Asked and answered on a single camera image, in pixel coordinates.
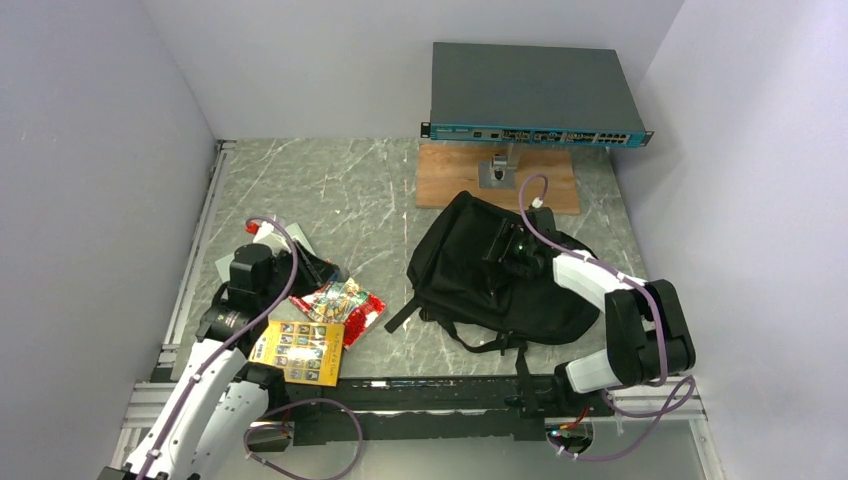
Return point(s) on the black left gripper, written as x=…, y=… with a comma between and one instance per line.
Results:
x=313, y=271

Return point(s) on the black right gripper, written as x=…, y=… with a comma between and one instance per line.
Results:
x=510, y=233

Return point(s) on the black student backpack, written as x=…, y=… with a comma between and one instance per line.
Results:
x=451, y=288

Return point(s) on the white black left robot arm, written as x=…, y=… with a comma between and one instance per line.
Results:
x=222, y=391

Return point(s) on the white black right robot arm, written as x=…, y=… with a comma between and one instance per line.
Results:
x=647, y=336

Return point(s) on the grey notebook with label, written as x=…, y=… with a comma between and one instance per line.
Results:
x=223, y=264

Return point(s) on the wooden base board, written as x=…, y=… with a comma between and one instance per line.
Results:
x=446, y=170

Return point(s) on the yellow picture book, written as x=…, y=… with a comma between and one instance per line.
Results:
x=306, y=352

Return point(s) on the red colourful book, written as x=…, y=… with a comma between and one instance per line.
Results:
x=346, y=303

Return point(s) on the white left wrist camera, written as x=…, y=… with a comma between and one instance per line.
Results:
x=266, y=234

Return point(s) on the grey metal stand bracket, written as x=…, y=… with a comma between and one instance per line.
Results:
x=499, y=172

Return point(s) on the teal network switch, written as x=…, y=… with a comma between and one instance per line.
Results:
x=531, y=95

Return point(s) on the aluminium frame rail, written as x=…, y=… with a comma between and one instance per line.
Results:
x=149, y=396

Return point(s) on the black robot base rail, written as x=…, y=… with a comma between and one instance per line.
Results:
x=422, y=408

